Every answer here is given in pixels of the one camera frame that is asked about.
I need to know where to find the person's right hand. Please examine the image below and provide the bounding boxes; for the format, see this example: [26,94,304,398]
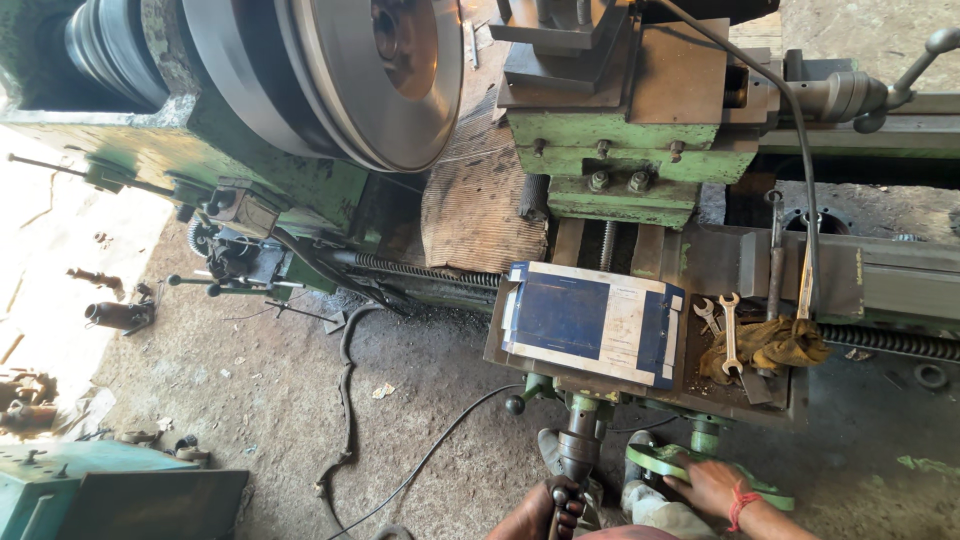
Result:
[663,459,751,520]

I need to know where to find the person's left hand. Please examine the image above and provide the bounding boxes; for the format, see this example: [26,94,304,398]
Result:
[486,474,588,540]

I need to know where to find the dark metal crank handle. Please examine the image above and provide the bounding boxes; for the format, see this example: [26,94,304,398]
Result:
[546,486,573,540]

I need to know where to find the green lathe handwheel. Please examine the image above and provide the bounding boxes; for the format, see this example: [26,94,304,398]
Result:
[626,442,796,513]

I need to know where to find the person's grey trouser leg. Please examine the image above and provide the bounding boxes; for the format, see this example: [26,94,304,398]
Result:
[619,480,717,540]

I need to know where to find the person's right shoe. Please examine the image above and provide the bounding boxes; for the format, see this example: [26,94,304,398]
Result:
[621,429,663,490]

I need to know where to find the person's shoe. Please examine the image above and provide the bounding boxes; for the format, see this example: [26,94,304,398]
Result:
[621,429,663,490]
[537,427,571,479]

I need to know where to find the person's left shoe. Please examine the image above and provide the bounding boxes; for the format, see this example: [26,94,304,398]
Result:
[537,427,571,479]

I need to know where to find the red wrist thread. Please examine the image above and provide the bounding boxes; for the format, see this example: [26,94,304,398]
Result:
[726,480,763,534]

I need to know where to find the black ball lever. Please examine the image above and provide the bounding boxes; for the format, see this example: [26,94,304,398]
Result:
[504,373,558,417]

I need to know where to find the flat dark metal piece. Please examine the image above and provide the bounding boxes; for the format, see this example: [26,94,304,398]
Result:
[738,367,774,407]

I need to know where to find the large silver open-end wrench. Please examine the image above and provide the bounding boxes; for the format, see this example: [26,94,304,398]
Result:
[717,292,745,377]

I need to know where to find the dirty yellow rag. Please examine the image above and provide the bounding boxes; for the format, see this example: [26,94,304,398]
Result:
[699,315,832,386]

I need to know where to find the small silver open-end wrench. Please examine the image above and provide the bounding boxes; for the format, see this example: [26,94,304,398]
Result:
[692,297,721,336]

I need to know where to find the flattened blue cardboard box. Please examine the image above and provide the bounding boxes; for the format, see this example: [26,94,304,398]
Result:
[500,260,686,391]

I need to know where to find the dark rusty spanner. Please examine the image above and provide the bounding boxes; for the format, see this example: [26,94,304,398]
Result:
[764,189,787,324]

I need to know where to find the round metal flange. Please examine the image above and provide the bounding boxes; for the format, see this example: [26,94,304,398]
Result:
[783,205,854,236]

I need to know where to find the brown corrugated cardboard sheet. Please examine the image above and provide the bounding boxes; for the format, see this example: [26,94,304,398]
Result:
[420,86,550,275]

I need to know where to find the green lathe carriage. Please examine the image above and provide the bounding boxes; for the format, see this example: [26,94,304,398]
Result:
[483,0,796,485]

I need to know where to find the grey lathe tailstock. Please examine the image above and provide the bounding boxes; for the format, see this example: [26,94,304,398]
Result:
[780,27,960,136]

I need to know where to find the green lathe machine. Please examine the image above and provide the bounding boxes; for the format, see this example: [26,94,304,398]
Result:
[0,0,960,451]

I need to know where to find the shiny steel disc workpiece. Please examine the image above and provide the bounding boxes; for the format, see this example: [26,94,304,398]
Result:
[273,0,466,174]

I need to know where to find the teal green machine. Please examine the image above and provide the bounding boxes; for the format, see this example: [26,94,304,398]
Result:
[0,438,250,540]

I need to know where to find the rusty metal pipe part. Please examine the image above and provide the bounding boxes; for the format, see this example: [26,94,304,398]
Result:
[66,267,126,294]
[84,299,156,336]

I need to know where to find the lathe chuck faceplate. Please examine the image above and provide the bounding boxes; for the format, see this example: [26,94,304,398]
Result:
[180,0,354,160]

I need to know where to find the heap of rusty parts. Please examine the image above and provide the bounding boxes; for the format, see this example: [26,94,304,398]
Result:
[0,367,61,438]

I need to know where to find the thin black floor cable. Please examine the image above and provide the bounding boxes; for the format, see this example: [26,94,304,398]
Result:
[328,382,526,540]

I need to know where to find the silver ring spanner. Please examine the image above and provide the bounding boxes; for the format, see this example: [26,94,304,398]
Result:
[795,225,819,321]

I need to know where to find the black rubber hose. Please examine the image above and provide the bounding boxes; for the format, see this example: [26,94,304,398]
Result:
[313,303,393,526]

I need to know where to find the thick black cable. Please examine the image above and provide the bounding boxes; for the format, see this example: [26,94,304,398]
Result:
[651,0,823,320]

